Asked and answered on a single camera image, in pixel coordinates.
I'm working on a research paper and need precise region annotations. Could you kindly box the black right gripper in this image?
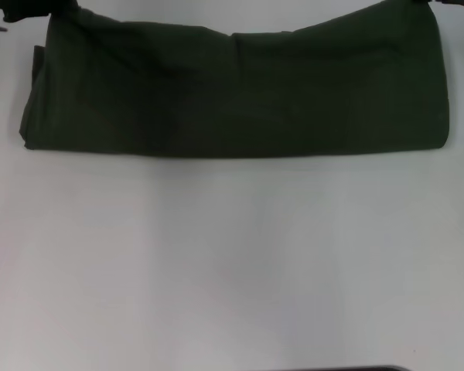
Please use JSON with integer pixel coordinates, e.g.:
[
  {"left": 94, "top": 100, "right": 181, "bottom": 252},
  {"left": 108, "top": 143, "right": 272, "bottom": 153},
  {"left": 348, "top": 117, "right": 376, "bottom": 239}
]
[{"left": 412, "top": 0, "right": 464, "bottom": 12}]

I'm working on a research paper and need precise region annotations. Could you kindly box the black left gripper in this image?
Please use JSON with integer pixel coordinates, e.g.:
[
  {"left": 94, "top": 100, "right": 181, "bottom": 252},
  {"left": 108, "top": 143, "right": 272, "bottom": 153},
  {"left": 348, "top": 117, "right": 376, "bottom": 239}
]
[{"left": 2, "top": 0, "right": 81, "bottom": 23}]

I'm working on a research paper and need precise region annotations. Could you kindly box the dark green FREE t-shirt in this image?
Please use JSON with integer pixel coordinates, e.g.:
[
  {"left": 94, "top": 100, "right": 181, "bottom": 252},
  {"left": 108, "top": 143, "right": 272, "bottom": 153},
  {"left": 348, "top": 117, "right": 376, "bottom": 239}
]
[{"left": 19, "top": 0, "right": 450, "bottom": 162}]

